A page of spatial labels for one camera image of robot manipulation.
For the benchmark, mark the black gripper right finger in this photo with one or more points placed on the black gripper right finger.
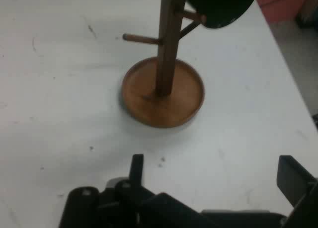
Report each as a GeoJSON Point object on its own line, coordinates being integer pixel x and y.
{"type": "Point", "coordinates": [295, 183]}

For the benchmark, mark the black equipment beside table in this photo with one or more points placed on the black equipment beside table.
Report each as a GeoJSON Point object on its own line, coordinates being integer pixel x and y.
{"type": "Point", "coordinates": [308, 17]}

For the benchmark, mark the pink foam sheet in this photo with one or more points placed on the pink foam sheet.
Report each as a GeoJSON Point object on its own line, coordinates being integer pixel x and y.
{"type": "Point", "coordinates": [278, 4]}

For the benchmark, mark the brown wooden mug tree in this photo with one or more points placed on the brown wooden mug tree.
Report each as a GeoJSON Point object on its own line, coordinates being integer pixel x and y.
{"type": "Point", "coordinates": [165, 64]}

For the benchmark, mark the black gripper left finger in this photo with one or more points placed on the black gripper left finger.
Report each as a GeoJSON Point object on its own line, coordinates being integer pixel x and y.
{"type": "Point", "coordinates": [82, 208]}

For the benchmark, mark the green enamel mug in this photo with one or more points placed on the green enamel mug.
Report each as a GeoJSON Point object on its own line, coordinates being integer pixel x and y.
{"type": "Point", "coordinates": [221, 7]}

